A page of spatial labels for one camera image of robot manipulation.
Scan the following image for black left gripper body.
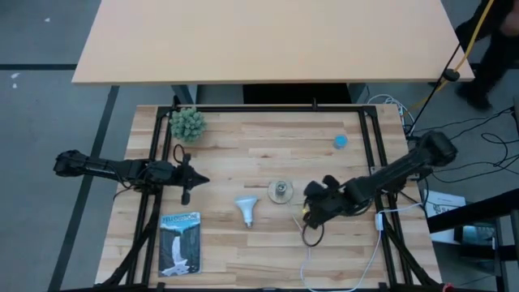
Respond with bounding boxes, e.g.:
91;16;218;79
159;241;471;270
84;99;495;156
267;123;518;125
152;152;192;206

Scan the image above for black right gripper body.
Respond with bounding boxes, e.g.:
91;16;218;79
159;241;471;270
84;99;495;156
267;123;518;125
303;174;360;230

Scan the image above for white flood lightbulb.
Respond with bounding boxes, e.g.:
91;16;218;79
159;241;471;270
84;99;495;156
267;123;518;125
234;195;260;229

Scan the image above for metal lamp socket base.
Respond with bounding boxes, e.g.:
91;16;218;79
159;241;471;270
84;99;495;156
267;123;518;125
267;179;294;205

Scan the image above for green potted plant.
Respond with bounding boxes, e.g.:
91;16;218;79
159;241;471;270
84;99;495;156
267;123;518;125
169;106;207;143

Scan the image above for Yellowstone waterfall book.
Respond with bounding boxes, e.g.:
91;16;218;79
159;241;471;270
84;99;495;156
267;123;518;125
157;211;203;278

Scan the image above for white printed paper sheet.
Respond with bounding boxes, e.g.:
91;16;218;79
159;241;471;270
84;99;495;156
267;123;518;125
423;189;467;244

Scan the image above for black shelf unit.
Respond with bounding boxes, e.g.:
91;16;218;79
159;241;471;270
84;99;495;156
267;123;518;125
427;188;519;292

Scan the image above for large tan table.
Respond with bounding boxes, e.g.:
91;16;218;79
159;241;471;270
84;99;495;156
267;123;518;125
71;0;475;106

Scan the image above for person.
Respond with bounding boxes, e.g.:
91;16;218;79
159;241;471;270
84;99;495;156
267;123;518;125
453;0;519;111

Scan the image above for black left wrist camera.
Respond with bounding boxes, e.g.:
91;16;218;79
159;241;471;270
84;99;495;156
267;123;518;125
156;161;176;180

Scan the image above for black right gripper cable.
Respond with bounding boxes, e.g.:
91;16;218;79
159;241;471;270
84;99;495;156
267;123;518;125
301;221;326;248

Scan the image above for white lamp power cord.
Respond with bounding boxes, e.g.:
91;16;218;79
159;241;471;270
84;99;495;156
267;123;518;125
291;202;423;292

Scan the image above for black metal table frame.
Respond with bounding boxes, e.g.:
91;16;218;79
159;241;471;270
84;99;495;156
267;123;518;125
95;96;444;292

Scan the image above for white cable bundle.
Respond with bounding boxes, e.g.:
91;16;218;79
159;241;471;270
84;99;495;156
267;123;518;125
367;93;417;127

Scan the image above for black hanging cable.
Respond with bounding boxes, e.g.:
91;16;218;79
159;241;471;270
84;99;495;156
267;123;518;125
407;42;463;137

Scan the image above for black floor cables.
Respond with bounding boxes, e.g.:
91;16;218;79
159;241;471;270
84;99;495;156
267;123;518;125
405;105;519;184

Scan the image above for black round cable weight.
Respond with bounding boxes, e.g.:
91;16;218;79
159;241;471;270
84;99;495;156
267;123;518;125
442;67;461;83

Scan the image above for yellow hanging cable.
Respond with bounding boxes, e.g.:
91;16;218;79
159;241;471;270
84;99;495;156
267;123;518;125
405;0;496;117

